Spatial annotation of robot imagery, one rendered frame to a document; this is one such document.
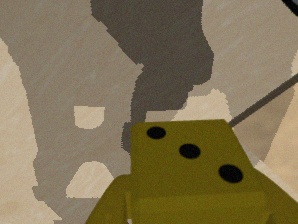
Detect tan flat mat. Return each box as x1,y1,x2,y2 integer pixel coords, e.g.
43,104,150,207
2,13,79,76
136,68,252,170
229,75,298,194

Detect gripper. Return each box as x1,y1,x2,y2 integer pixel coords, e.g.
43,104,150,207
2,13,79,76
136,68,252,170
85,168,298,224

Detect yellow die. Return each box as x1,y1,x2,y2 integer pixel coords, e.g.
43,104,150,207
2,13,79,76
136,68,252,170
130,119,270,224

